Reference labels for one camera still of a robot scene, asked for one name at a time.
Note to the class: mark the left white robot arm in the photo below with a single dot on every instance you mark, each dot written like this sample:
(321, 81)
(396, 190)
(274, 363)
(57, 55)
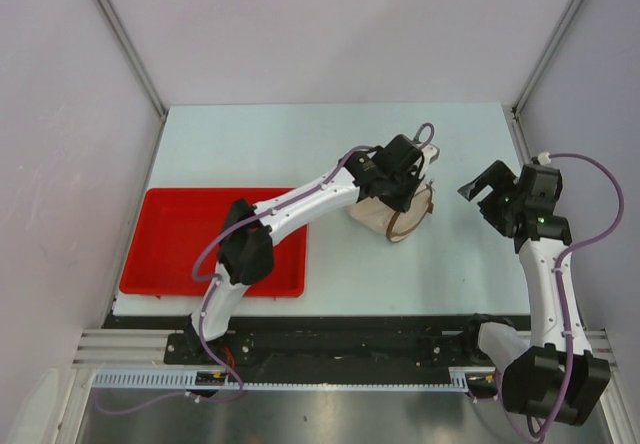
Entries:
(243, 253)

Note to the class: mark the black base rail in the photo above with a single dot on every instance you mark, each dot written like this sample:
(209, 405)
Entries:
(387, 344)

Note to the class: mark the red plastic tray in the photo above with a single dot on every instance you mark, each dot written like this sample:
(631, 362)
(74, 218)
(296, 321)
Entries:
(174, 227)

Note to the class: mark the aluminium corner post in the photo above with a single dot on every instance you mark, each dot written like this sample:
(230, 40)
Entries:
(115, 25)
(552, 45)

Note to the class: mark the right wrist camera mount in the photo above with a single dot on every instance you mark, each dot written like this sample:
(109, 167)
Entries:
(543, 159)

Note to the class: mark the left aluminium corner post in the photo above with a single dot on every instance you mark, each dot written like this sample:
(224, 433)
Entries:
(115, 25)

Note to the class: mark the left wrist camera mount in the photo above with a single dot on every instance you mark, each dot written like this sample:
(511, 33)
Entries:
(431, 154)

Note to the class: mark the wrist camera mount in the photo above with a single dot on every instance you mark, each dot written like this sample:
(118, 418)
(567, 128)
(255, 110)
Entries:
(543, 159)
(431, 154)

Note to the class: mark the right aluminium corner post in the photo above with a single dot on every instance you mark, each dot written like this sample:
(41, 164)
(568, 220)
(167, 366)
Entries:
(552, 45)

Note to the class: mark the white slotted cable duct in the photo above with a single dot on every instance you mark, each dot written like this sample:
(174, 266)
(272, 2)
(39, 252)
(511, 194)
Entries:
(210, 380)

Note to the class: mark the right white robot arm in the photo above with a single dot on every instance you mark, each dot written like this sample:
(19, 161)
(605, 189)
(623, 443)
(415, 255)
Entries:
(553, 376)

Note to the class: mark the beige mesh laundry bag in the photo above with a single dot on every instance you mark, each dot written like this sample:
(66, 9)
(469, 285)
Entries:
(394, 226)

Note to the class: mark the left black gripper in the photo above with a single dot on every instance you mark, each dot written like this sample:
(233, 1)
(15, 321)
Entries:
(414, 182)

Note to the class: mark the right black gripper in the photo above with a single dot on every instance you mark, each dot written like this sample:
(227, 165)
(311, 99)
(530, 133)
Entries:
(497, 175)

